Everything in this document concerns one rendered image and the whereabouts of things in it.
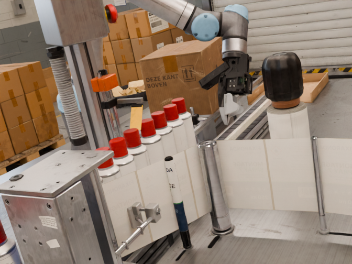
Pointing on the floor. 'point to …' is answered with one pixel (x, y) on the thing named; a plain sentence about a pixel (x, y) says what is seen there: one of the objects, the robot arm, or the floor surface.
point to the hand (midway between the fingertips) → (223, 120)
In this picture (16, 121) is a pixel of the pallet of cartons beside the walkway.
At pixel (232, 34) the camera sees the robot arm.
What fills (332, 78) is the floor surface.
